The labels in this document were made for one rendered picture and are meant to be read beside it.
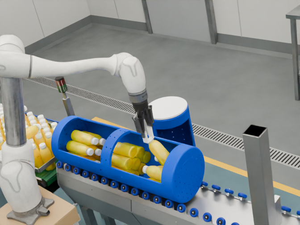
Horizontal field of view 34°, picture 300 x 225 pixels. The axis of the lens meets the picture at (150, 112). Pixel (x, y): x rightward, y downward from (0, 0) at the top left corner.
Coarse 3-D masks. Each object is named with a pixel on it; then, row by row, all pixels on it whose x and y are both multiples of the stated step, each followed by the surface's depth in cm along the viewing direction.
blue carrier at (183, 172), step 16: (64, 128) 289; (80, 128) 299; (96, 128) 295; (112, 128) 282; (64, 144) 291; (112, 144) 256; (144, 144) 274; (176, 144) 253; (64, 160) 283; (80, 160) 271; (176, 160) 232; (192, 160) 241; (112, 176) 259; (128, 176) 249; (144, 176) 270; (176, 176) 233; (192, 176) 244; (160, 192) 239; (176, 192) 235; (192, 192) 246
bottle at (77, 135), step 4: (72, 132) 286; (76, 132) 285; (80, 132) 283; (84, 132) 283; (72, 136) 285; (76, 136) 283; (80, 136) 281; (84, 136) 279; (88, 136) 279; (92, 136) 279; (76, 140) 284; (80, 140) 281; (84, 140) 279; (88, 140) 278; (88, 144) 279; (92, 144) 280
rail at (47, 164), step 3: (54, 156) 302; (51, 159) 300; (54, 159) 302; (57, 159) 304; (48, 162) 299; (51, 162) 301; (42, 165) 297; (45, 165) 297; (48, 165) 299; (39, 168) 294; (42, 168) 296; (45, 168) 298
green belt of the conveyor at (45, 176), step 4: (56, 160) 313; (36, 172) 306; (40, 172) 305; (44, 172) 304; (48, 172) 303; (52, 172) 302; (56, 172) 303; (36, 176) 302; (40, 176) 301; (44, 176) 300; (48, 176) 300; (52, 176) 301; (56, 176) 302; (44, 180) 298; (52, 180) 300; (48, 184) 299
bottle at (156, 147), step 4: (152, 140) 245; (156, 140) 246; (148, 144) 246; (152, 144) 244; (156, 144) 244; (160, 144) 245; (152, 148) 244; (156, 148) 243; (160, 148) 243; (164, 148) 245; (152, 152) 245; (156, 152) 243; (160, 152) 243; (164, 152) 243; (168, 152) 245; (156, 156) 244; (160, 156) 243; (164, 156) 243; (160, 160) 244; (164, 160) 243
